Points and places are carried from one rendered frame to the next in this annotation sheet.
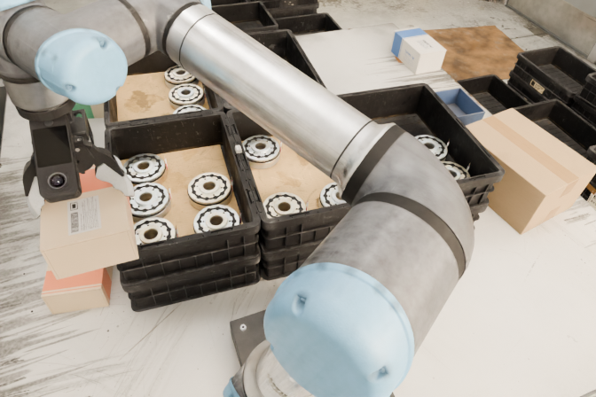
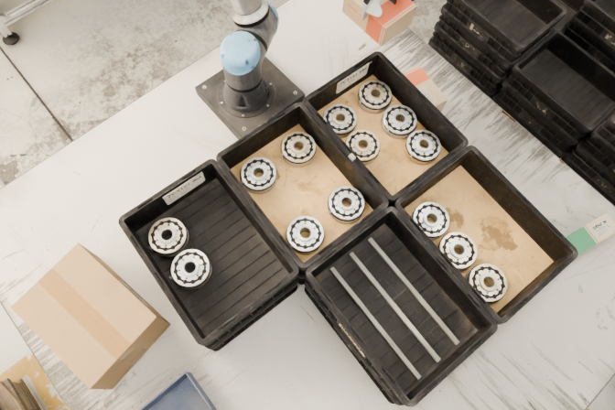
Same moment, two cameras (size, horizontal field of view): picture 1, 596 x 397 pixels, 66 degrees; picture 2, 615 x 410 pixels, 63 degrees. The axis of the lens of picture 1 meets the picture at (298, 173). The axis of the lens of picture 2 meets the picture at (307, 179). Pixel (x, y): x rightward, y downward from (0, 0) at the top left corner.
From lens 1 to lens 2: 1.43 m
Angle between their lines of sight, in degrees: 67
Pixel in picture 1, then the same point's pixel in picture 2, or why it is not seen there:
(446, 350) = (166, 135)
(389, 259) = not seen: outside the picture
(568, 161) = (42, 304)
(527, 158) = (87, 292)
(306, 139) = not seen: outside the picture
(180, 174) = (397, 161)
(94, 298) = not seen: hidden behind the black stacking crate
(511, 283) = (114, 203)
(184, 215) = (369, 126)
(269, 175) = (328, 187)
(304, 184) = (294, 188)
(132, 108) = (495, 221)
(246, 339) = (290, 88)
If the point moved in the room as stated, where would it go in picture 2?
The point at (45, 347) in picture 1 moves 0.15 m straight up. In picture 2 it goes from (401, 61) to (410, 34)
